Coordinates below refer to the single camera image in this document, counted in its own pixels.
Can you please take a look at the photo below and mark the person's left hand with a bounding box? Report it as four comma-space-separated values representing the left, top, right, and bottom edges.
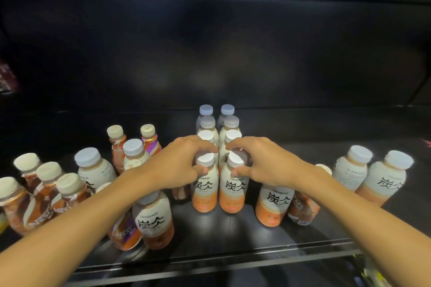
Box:
134, 135, 219, 191

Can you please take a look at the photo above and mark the person's right hand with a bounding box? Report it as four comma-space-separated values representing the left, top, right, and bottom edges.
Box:
224, 136, 319, 191

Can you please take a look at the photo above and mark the black shelf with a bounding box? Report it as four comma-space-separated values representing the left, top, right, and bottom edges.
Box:
0, 0, 431, 287

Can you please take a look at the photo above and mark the person's right forearm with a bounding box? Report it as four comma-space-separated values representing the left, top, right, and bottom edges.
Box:
299, 165, 431, 287

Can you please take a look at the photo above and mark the person's left forearm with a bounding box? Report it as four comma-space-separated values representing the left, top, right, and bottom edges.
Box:
0, 169, 159, 287

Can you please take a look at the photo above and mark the row of yellow green snack packs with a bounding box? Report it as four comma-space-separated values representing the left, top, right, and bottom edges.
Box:
350, 253, 391, 287

